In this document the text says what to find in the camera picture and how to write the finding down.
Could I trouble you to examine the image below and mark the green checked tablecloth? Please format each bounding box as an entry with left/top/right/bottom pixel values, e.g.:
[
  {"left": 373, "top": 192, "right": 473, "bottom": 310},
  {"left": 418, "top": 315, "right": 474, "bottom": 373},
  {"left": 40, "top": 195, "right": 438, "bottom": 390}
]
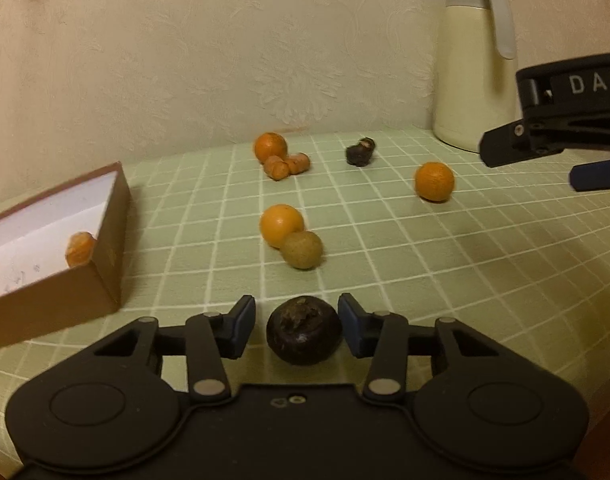
[{"left": 0, "top": 127, "right": 610, "bottom": 480}]

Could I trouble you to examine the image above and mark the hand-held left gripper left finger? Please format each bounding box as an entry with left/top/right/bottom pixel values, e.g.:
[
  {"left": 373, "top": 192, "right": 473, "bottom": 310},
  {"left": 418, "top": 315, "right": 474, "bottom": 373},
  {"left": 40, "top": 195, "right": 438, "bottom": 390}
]
[{"left": 92, "top": 294, "right": 257, "bottom": 404}]

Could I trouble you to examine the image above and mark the brown cardboard box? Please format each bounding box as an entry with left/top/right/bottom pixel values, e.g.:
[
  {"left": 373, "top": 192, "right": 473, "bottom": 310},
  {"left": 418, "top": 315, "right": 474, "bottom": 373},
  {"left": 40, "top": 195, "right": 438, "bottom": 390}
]
[{"left": 0, "top": 161, "right": 132, "bottom": 352}]

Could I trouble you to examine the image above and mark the green-brown round fruit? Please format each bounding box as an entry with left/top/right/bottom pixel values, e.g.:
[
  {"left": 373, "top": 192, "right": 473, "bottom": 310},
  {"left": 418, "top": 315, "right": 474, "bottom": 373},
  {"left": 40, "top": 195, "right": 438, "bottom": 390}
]
[{"left": 279, "top": 230, "right": 323, "bottom": 271}]

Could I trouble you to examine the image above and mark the small dark fruit piece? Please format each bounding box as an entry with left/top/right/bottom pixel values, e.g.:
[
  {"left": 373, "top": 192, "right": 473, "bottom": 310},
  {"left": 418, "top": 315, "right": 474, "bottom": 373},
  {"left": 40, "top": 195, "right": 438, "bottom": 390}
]
[{"left": 346, "top": 136, "right": 377, "bottom": 167}]

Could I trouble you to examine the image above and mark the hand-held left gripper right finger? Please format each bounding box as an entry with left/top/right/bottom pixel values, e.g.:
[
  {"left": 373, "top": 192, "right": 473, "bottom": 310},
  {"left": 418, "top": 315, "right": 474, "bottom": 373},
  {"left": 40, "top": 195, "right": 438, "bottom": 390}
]
[{"left": 337, "top": 292, "right": 500, "bottom": 405}]

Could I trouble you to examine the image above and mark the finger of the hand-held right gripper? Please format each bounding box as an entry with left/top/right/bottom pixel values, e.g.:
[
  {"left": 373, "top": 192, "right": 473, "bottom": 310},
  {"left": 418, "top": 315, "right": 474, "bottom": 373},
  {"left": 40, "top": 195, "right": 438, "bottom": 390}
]
[
  {"left": 479, "top": 111, "right": 610, "bottom": 169},
  {"left": 569, "top": 156, "right": 610, "bottom": 192}
]

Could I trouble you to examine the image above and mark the orange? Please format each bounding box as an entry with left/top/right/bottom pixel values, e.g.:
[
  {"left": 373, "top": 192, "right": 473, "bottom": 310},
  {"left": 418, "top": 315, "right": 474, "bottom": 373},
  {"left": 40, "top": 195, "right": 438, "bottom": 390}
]
[
  {"left": 259, "top": 204, "right": 305, "bottom": 249},
  {"left": 415, "top": 161, "right": 456, "bottom": 203},
  {"left": 253, "top": 132, "right": 289, "bottom": 165}
]

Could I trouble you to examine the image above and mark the cream thermos jug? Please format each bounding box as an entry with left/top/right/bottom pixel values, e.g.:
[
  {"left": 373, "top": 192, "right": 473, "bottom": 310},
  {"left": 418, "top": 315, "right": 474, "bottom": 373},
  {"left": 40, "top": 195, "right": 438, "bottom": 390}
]
[{"left": 432, "top": 0, "right": 523, "bottom": 153}]

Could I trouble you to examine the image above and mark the dark brown round fruit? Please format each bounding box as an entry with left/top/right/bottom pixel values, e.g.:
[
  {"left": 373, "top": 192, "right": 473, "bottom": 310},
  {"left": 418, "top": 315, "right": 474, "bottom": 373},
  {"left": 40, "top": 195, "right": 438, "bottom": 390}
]
[{"left": 266, "top": 296, "right": 344, "bottom": 366}]

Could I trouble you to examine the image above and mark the peeled tangerine piece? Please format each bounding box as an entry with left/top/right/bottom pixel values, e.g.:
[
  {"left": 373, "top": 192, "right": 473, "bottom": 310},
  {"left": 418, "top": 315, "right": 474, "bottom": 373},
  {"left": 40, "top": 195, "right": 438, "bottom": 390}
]
[
  {"left": 285, "top": 152, "right": 311, "bottom": 176},
  {"left": 263, "top": 155, "right": 291, "bottom": 181}
]

